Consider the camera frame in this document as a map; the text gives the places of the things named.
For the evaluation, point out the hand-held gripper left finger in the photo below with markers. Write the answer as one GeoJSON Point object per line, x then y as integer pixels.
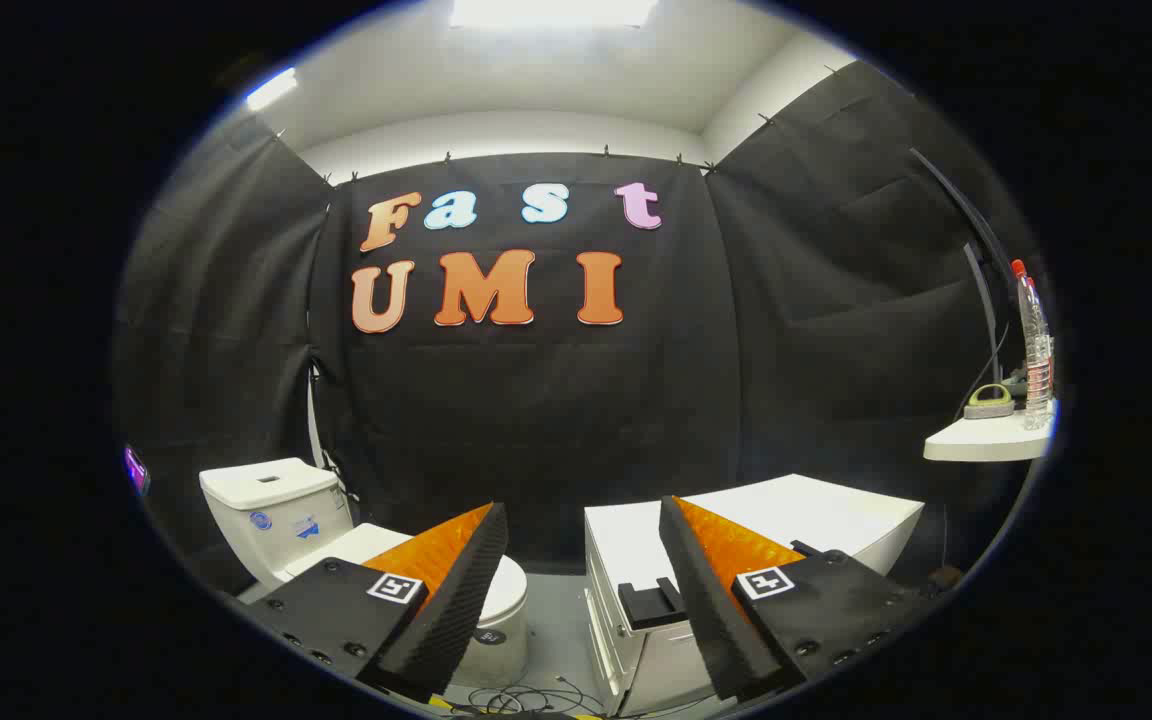
{"type": "Point", "coordinates": [456, 610]}

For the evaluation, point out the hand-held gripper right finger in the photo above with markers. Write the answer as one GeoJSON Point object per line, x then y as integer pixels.
{"type": "Point", "coordinates": [711, 610]}

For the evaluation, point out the white toilet lid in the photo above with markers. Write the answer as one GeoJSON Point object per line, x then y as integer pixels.
{"type": "Point", "coordinates": [366, 545]}

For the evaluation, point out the white toilet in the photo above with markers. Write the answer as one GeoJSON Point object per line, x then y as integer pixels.
{"type": "Point", "coordinates": [266, 510]}

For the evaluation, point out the white drawer cabinet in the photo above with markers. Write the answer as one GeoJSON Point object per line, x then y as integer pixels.
{"type": "Point", "coordinates": [836, 520]}

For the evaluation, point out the black backdrop cloth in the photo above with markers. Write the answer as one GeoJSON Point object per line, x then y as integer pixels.
{"type": "Point", "coordinates": [536, 420]}

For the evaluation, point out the white shelf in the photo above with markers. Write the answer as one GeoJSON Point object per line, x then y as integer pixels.
{"type": "Point", "coordinates": [986, 440]}

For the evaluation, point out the green tape measure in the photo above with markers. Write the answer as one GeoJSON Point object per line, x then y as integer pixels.
{"type": "Point", "coordinates": [989, 408]}

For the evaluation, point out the phone with blue screen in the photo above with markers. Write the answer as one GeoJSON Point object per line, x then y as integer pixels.
{"type": "Point", "coordinates": [137, 470]}

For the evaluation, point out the clear water bottle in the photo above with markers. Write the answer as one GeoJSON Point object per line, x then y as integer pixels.
{"type": "Point", "coordinates": [1034, 360]}

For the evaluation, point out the black curved pole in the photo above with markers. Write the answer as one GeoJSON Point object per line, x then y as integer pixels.
{"type": "Point", "coordinates": [981, 235]}

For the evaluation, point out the small ceiling light panel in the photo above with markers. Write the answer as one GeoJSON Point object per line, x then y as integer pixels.
{"type": "Point", "coordinates": [271, 90]}

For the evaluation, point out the large ceiling light panel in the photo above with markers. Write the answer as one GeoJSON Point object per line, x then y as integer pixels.
{"type": "Point", "coordinates": [551, 12]}

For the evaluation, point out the black bracket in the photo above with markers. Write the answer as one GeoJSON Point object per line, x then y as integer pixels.
{"type": "Point", "coordinates": [648, 608]}

